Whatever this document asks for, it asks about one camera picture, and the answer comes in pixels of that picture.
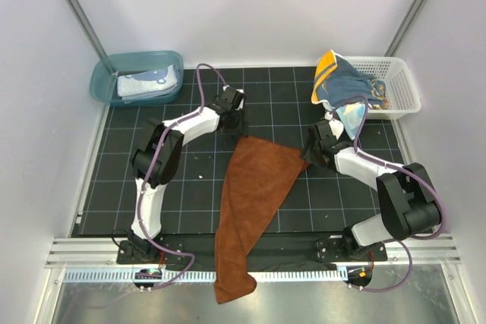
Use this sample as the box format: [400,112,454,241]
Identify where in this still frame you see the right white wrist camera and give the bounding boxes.
[324,112,345,140]

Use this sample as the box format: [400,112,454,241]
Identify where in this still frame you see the brown towel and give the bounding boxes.
[213,136,308,304]

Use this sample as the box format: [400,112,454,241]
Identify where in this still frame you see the blue bear towel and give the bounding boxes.
[117,64,179,99]

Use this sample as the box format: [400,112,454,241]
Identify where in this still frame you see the aluminium corner post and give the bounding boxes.
[384,0,427,57]
[65,0,107,59]

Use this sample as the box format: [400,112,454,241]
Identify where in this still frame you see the teal plastic tub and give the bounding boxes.
[90,51,184,107]

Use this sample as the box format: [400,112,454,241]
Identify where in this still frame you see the white plastic basket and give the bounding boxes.
[336,54,421,121]

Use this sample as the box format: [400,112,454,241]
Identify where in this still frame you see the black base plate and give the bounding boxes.
[116,231,387,272]

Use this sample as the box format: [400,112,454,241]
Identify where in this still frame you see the left aluminium corner post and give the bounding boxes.
[65,0,107,59]

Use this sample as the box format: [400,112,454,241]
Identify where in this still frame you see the right aluminium corner post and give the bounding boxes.
[384,0,427,57]

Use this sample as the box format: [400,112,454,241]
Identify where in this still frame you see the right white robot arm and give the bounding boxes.
[301,118,446,260]

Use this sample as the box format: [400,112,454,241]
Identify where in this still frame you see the colourful patterned towel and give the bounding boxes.
[311,50,389,140]

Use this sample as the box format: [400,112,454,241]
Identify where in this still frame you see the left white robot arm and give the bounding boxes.
[128,86,247,263]

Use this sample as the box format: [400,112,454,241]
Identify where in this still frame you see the white slotted cable duct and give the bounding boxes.
[62,266,348,285]

